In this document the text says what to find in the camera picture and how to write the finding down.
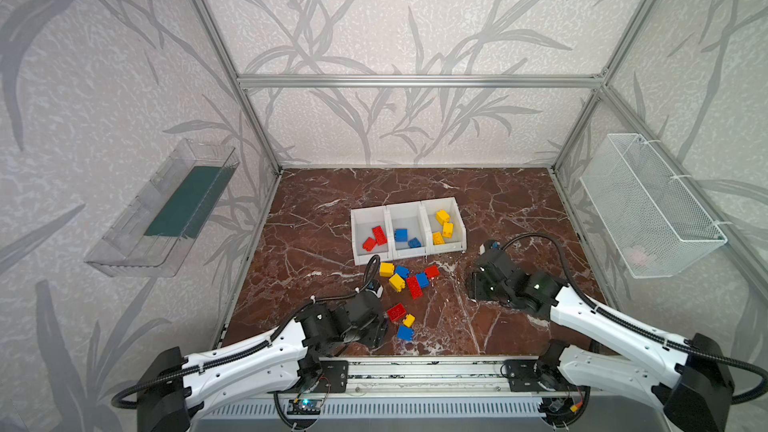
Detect right white sorting bin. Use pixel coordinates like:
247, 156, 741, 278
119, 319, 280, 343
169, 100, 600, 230
421, 197, 467, 255

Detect green circuit board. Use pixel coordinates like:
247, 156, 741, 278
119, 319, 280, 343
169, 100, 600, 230
286, 398, 324, 416

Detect clear plastic wall tray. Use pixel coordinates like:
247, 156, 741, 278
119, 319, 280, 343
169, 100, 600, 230
85, 139, 240, 278

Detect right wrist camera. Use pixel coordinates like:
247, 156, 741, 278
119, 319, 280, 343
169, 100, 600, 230
480, 239, 501, 254

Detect aluminium front rail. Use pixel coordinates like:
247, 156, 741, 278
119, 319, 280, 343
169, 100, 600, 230
173, 355, 676, 400

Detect white wire mesh basket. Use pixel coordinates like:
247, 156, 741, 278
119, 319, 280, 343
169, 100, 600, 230
580, 133, 728, 279

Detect yellow lego brick top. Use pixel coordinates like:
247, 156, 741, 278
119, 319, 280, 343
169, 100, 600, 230
379, 262, 395, 278

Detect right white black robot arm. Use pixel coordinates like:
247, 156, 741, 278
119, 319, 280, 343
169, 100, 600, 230
467, 242, 767, 431

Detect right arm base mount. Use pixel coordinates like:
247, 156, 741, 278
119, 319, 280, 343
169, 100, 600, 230
499, 359, 580, 393

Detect large yellow lego brick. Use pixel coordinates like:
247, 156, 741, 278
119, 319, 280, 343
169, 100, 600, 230
435, 210, 451, 225

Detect middle white sorting bin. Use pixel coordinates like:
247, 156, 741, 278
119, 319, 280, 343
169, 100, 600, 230
385, 202, 427, 261

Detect left white sorting bin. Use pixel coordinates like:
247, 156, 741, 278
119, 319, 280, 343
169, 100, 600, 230
350, 206, 392, 265

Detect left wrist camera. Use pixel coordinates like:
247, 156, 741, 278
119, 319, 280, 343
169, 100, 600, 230
367, 282, 383, 298

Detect small yellow lego brick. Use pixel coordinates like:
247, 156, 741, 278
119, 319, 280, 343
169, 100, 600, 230
402, 314, 415, 328

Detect white sorting bin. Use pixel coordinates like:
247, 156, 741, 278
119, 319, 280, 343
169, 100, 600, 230
421, 197, 467, 255
385, 202, 427, 261
350, 206, 392, 265

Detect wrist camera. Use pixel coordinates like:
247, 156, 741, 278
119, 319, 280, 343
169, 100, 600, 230
480, 239, 501, 254
367, 282, 383, 298

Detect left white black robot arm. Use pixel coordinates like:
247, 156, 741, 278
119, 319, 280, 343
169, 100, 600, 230
111, 290, 389, 431

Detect long red lego brick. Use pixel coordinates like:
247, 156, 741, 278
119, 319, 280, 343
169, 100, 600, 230
372, 226, 387, 245

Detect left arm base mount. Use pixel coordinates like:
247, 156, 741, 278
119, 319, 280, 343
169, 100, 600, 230
291, 359, 350, 394

